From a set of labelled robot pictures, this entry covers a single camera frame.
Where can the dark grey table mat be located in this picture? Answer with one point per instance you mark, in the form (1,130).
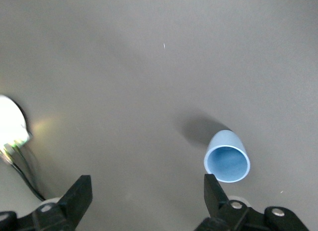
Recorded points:
(149,79)

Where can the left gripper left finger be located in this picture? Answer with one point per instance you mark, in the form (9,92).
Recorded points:
(72,211)

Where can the light blue cup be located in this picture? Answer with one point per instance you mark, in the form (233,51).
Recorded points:
(227,164)

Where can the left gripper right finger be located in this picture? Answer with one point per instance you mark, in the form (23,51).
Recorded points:
(223,216)

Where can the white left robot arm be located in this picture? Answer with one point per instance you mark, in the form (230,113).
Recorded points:
(10,121)

